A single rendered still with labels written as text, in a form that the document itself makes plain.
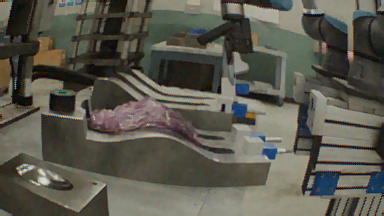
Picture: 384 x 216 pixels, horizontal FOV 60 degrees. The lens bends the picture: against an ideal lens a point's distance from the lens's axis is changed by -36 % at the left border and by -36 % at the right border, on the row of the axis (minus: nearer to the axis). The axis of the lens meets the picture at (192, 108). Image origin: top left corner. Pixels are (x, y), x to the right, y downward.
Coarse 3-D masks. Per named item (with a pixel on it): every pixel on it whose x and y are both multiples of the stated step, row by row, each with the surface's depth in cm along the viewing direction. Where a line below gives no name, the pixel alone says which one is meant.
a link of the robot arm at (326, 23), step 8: (328, 16) 143; (320, 24) 149; (328, 24) 144; (336, 24) 141; (344, 24) 141; (320, 32) 150; (328, 32) 145; (336, 32) 141; (344, 32) 141; (328, 40) 145; (336, 40) 142; (344, 40) 142; (344, 48) 142
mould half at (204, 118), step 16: (96, 80) 125; (112, 80) 125; (144, 80) 144; (96, 96) 126; (112, 96) 125; (128, 96) 124; (160, 96) 137; (208, 96) 143; (192, 112) 123; (208, 112) 122; (224, 112) 122; (208, 128) 123; (224, 128) 122
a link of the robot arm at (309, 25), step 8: (304, 0) 152; (312, 0) 150; (304, 8) 155; (312, 8) 152; (320, 8) 153; (304, 16) 156; (312, 16) 152; (320, 16) 151; (304, 24) 159; (312, 24) 154; (312, 32) 156; (320, 40) 155
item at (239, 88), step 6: (222, 78) 136; (234, 78) 136; (222, 84) 136; (228, 84) 136; (234, 84) 136; (240, 84) 136; (246, 84) 136; (222, 90) 136; (228, 90) 136; (234, 90) 136; (240, 90) 136; (246, 90) 136; (252, 90) 137; (258, 90) 137; (264, 90) 136; (234, 96) 136
